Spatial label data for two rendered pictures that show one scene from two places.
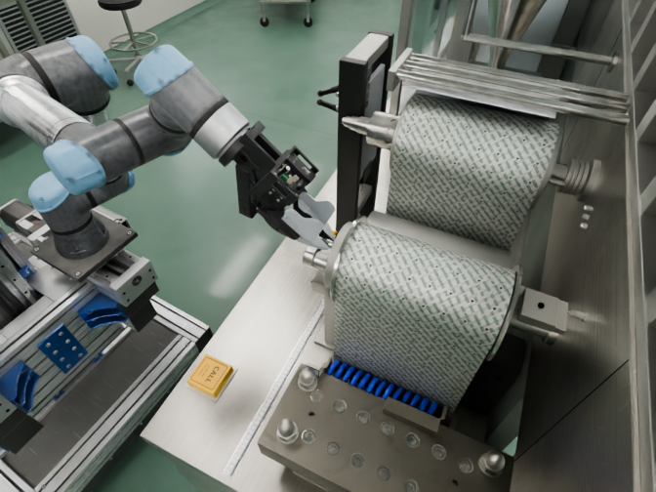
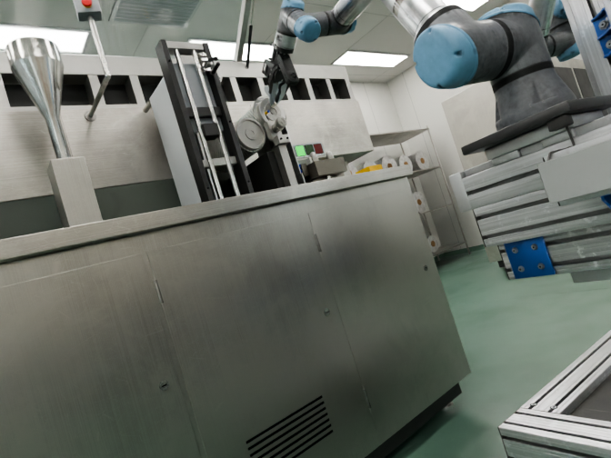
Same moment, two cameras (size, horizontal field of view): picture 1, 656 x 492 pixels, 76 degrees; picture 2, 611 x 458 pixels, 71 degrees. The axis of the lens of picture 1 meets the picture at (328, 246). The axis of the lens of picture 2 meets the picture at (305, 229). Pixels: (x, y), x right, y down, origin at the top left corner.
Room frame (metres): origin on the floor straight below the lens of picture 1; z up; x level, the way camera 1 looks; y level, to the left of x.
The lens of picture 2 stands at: (1.90, 0.68, 0.71)
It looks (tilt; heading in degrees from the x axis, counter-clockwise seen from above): 3 degrees up; 206
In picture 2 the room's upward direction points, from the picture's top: 17 degrees counter-clockwise
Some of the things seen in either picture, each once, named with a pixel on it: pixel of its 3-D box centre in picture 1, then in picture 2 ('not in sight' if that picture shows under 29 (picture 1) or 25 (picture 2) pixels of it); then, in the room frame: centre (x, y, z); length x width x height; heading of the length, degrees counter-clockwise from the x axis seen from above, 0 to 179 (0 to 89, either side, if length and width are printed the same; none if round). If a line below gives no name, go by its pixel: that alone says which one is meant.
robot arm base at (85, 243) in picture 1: (76, 229); (529, 98); (0.89, 0.76, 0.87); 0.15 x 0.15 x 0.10
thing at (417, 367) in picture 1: (396, 363); (277, 161); (0.34, -0.12, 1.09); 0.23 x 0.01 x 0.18; 65
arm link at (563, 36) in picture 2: not in sight; (561, 43); (0.17, 0.96, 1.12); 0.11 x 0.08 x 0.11; 124
